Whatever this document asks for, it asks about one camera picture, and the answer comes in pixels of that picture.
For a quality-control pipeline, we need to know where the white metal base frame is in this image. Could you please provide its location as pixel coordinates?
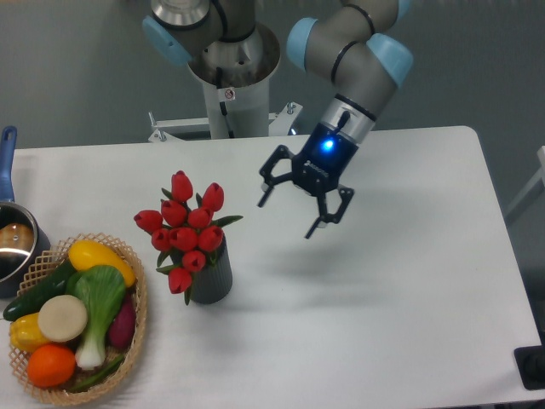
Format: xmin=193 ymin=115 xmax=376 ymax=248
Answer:
xmin=147 ymin=101 xmax=303 ymax=142

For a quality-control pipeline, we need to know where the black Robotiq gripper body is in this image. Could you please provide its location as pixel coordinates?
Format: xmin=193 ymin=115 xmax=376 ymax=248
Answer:
xmin=291 ymin=124 xmax=358 ymax=196

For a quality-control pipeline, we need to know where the yellow bell pepper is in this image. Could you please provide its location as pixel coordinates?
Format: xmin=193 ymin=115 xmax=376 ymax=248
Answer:
xmin=9 ymin=313 xmax=52 ymax=353

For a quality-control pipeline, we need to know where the green chili pepper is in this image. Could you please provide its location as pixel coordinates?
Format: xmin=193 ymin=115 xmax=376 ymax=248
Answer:
xmin=67 ymin=354 xmax=125 ymax=393

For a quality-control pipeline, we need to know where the blue handled saucepan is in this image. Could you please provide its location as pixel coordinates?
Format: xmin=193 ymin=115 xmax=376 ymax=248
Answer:
xmin=1 ymin=126 xmax=50 ymax=299

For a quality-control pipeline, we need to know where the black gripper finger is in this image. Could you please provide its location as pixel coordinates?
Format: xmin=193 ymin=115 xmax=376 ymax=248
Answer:
xmin=303 ymin=185 xmax=355 ymax=240
xmin=256 ymin=144 xmax=295 ymax=209

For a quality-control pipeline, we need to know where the green bok choy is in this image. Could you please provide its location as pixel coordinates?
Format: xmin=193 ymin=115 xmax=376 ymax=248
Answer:
xmin=66 ymin=265 xmax=126 ymax=371

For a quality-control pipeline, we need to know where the black device at edge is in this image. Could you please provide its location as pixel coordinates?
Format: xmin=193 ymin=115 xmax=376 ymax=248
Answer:
xmin=513 ymin=346 xmax=544 ymax=390

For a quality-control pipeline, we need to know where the dark grey ribbed vase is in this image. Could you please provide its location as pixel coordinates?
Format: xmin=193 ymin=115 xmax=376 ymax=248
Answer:
xmin=168 ymin=239 xmax=232 ymax=305

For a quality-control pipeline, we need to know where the red tulip bouquet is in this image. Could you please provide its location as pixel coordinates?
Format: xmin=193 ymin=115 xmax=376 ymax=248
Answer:
xmin=134 ymin=170 xmax=243 ymax=284

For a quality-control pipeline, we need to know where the dark green cucumber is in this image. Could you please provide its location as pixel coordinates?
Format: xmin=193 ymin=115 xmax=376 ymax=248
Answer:
xmin=3 ymin=260 xmax=76 ymax=321

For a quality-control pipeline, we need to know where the orange fruit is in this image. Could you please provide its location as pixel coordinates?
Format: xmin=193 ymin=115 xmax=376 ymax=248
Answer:
xmin=26 ymin=343 xmax=76 ymax=388

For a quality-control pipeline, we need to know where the woven wicker basket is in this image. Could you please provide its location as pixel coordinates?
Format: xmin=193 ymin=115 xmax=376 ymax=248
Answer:
xmin=9 ymin=233 xmax=147 ymax=407

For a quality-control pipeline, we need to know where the purple sweet potato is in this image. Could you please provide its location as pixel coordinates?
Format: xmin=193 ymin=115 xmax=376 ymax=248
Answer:
xmin=107 ymin=294 xmax=136 ymax=349

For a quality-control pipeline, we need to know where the yellow squash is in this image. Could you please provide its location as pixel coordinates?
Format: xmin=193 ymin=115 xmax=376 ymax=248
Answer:
xmin=68 ymin=239 xmax=136 ymax=288

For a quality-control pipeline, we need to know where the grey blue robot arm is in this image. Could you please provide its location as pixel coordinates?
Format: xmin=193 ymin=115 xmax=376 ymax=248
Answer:
xmin=142 ymin=1 xmax=413 ymax=227

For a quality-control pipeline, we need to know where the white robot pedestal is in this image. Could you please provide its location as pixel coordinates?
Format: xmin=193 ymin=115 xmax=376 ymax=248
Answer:
xmin=188 ymin=23 xmax=280 ymax=133

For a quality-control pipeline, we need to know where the beige round bun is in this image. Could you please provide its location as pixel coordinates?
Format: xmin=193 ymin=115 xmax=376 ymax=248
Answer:
xmin=38 ymin=295 xmax=88 ymax=343

